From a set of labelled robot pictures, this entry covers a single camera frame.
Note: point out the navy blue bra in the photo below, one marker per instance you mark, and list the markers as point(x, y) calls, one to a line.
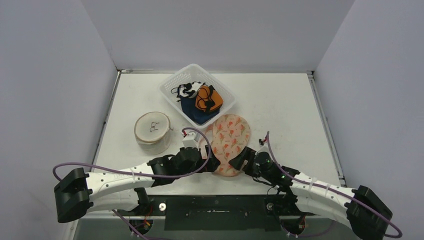
point(188, 106)

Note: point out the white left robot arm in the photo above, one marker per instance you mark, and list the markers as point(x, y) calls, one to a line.
point(81, 192)

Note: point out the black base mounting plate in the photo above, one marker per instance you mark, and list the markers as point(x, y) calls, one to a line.
point(217, 213)

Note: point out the white round mesh laundry bag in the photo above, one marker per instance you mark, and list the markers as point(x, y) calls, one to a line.
point(152, 132)

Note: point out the orange bra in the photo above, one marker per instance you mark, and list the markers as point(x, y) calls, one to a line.
point(208, 99)

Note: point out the white plastic basket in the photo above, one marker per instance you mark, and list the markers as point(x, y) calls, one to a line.
point(195, 73)

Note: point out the black and white bra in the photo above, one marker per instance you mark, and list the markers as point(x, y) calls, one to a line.
point(187, 90)

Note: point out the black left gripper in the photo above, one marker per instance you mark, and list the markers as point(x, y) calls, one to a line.
point(214, 164)

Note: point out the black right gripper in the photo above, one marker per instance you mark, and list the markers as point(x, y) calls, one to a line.
point(248, 158)

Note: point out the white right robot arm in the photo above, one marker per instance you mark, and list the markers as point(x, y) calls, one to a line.
point(360, 209)

